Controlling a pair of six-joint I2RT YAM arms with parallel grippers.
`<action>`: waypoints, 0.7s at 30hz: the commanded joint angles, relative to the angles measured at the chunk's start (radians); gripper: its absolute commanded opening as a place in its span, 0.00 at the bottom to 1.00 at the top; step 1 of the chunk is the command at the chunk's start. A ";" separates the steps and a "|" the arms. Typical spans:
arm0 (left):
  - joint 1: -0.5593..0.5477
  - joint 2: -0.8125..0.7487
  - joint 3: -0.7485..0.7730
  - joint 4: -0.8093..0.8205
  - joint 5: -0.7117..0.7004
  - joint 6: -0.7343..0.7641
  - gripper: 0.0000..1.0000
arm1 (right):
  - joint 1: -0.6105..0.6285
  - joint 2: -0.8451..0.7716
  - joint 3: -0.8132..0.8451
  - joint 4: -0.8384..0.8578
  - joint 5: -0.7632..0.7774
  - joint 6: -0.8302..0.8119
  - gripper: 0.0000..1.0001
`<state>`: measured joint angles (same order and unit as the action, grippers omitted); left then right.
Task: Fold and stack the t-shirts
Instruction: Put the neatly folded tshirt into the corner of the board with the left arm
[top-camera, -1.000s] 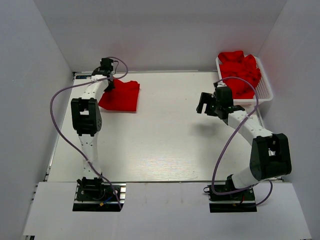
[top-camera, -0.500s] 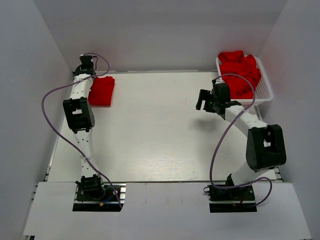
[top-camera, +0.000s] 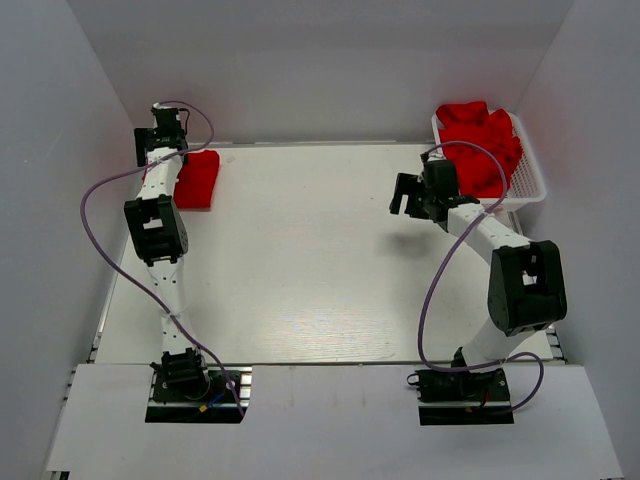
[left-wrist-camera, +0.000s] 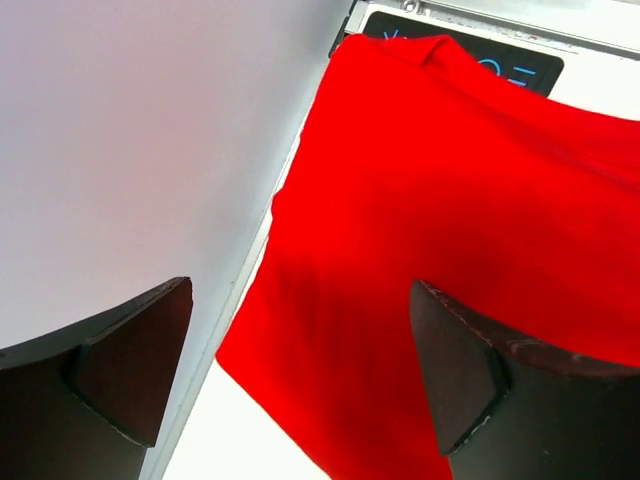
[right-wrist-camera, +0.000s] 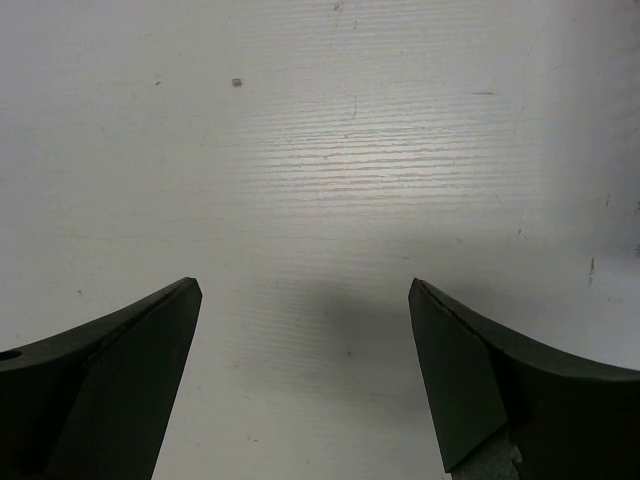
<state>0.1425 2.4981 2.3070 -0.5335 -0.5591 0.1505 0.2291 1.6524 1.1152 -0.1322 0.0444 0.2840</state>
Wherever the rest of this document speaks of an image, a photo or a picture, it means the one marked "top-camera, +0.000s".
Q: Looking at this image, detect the red t shirt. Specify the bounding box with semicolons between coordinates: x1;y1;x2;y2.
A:
140;150;220;211

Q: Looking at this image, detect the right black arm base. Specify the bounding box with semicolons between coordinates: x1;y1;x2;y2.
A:
407;368;514;426

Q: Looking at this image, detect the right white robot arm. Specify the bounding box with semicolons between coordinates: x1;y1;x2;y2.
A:
389;160;568;399

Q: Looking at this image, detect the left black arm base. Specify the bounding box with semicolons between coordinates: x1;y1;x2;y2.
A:
145;348;252;425

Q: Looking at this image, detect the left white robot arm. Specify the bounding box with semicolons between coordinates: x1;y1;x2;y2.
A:
124;103;192;356

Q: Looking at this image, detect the pile of red shirts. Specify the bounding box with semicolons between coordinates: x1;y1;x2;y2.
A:
436;101;523;198

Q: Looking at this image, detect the white plastic basket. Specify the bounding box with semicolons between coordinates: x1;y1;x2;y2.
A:
430;112;547;214

